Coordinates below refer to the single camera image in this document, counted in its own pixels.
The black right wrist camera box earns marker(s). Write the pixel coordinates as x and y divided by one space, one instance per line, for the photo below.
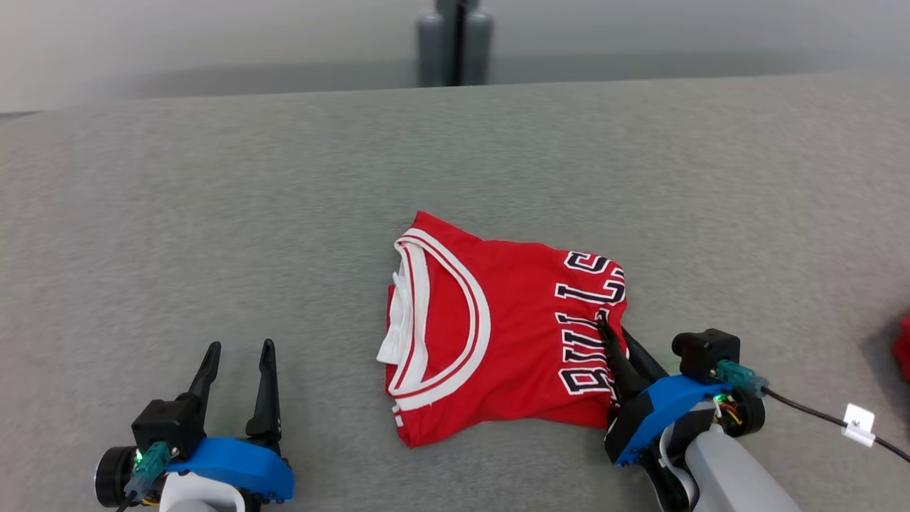
704 352

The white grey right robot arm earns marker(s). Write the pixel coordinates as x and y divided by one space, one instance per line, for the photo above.
725 476

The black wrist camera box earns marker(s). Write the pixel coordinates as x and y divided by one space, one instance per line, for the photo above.
704 352
167 427

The red jersey with white trim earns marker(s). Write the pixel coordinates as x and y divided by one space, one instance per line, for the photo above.
519 327

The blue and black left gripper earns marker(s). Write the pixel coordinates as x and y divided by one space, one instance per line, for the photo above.
242 469

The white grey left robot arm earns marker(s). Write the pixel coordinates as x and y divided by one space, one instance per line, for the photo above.
199 498

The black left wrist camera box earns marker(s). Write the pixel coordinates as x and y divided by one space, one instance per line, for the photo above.
167 427

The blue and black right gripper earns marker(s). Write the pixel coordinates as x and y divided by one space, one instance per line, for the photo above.
661 409

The dark partition post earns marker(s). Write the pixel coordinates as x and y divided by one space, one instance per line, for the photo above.
460 35

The red shorts with white stripe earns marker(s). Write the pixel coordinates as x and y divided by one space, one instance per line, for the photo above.
903 348

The grey cylindrical post foot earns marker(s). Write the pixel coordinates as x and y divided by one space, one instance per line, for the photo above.
478 50
430 50

